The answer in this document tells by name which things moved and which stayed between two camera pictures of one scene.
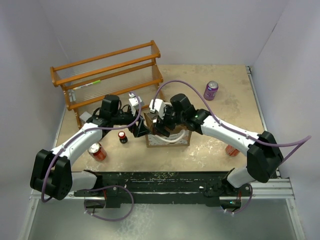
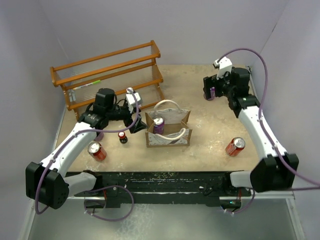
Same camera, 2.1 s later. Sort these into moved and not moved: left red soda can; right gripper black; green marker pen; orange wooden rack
Moved: right gripper black
Not moved: left red soda can; green marker pen; orange wooden rack
